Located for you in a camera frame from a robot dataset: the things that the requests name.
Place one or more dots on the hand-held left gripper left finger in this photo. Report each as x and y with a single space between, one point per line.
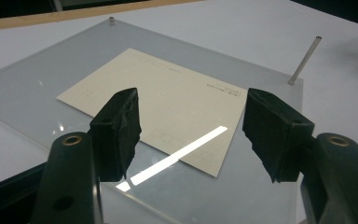
115 137

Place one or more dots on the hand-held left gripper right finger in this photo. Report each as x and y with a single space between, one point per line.
273 133

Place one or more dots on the painting postcard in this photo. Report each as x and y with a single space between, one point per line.
167 93

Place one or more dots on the clear acrylic photo frame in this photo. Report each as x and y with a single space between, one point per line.
43 77

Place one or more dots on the white table board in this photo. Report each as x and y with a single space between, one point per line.
261 31

